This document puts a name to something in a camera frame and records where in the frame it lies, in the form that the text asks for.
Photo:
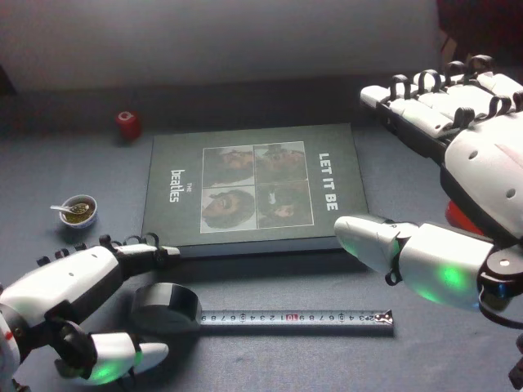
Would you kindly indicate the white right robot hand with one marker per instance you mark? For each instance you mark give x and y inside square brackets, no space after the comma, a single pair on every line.
[482,175]

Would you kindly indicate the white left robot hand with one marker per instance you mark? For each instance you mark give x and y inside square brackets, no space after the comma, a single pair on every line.
[69,277]

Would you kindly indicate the silver and black tape measure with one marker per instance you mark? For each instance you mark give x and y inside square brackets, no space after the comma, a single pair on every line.
[163,306]

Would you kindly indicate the black Beatles book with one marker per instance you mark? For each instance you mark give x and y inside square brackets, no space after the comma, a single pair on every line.
[171,163]

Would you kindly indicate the red heart block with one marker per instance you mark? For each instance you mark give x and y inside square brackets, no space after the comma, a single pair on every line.
[452,214]

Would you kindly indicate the small toy soup bowl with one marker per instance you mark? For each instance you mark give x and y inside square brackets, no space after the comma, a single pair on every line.
[77,220]

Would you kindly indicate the tiny white spoon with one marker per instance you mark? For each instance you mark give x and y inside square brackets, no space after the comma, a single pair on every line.
[61,209]

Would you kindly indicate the small red cylinder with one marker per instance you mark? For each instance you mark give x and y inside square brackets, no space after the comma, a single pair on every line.
[128,126]

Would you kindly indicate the grey table cloth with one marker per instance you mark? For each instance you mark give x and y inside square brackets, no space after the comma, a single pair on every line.
[286,359]

